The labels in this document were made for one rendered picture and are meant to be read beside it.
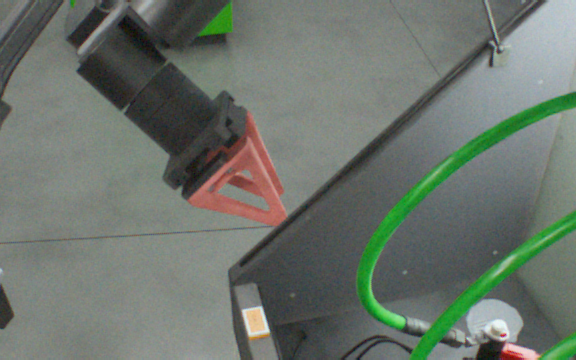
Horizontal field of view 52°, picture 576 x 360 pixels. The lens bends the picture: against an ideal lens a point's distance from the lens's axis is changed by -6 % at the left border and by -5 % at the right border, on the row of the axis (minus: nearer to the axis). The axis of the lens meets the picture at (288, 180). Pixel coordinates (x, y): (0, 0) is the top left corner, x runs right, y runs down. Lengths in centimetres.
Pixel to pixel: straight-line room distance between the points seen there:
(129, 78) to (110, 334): 178
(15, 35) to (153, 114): 45
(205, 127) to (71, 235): 216
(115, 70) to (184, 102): 6
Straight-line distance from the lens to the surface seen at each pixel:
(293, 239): 96
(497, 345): 75
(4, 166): 315
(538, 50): 95
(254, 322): 93
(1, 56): 91
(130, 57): 48
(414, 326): 66
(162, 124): 49
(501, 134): 53
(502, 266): 51
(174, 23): 48
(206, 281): 232
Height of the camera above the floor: 167
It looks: 37 degrees down
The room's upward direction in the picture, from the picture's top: straight up
